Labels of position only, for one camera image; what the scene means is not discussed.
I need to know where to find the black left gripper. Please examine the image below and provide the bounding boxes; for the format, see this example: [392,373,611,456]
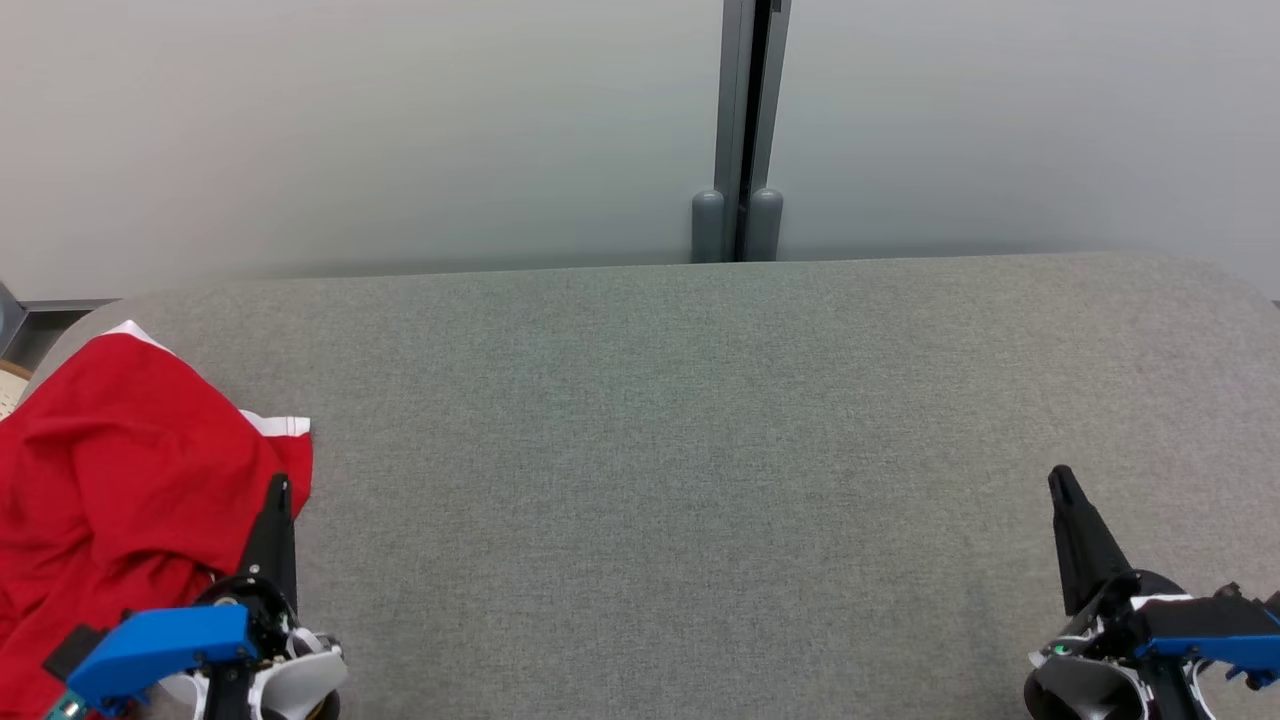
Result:
[195,475,303,720]

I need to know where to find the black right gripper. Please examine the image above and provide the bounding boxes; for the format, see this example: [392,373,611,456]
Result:
[1048,465,1198,720]

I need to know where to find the red Bulls jersey white sleeves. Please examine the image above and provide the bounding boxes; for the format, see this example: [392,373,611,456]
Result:
[0,395,314,720]

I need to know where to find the beige perforated basket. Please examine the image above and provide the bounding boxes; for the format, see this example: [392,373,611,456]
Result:
[0,360,33,421]

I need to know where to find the grey metal frame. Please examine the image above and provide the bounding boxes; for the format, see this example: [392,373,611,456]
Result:
[0,280,121,366]

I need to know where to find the grey cylindrical post bumper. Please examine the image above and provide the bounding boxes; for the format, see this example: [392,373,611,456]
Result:
[691,190,726,264]
[745,188,784,263]

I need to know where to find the grey metal partition post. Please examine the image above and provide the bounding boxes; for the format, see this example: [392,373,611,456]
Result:
[713,0,793,263]

